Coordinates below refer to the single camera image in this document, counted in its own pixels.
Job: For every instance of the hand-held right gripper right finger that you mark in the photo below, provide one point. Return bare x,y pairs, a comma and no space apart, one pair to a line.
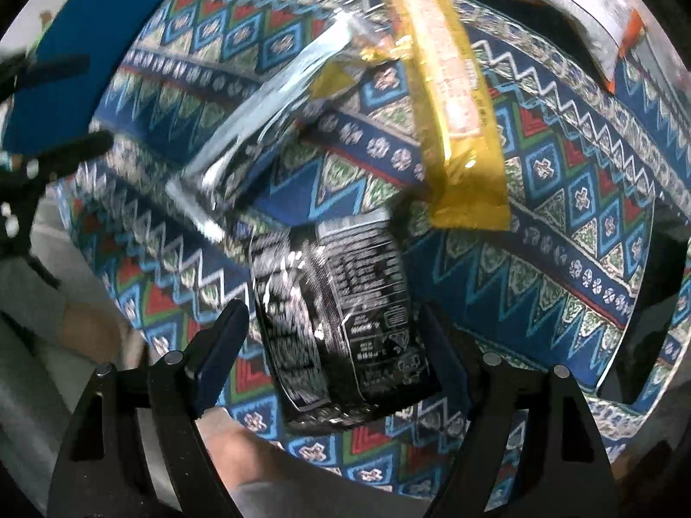
459,383

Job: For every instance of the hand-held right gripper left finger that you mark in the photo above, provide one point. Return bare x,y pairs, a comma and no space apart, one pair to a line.
216,356

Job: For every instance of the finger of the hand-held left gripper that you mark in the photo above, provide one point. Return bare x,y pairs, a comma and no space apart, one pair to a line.
75,149
59,66

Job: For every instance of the blue cardboard box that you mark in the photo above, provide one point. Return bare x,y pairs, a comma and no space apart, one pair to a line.
70,81

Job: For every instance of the black snack packet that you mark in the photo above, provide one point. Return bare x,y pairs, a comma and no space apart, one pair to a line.
345,307

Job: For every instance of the person's grey clothing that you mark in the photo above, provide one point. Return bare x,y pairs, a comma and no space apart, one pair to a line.
27,291

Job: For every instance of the person's bare leg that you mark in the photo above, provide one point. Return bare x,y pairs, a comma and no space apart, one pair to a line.
92,334

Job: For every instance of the long yellow biscuit packet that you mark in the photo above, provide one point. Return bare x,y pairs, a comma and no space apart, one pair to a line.
259,113

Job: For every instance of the patterned blue blanket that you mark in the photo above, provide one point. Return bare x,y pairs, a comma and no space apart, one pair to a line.
567,199

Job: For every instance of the short yellow biscuit packet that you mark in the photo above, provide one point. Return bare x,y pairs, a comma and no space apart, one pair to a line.
453,118

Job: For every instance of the white orange snack packet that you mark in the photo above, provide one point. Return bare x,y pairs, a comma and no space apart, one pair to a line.
567,11

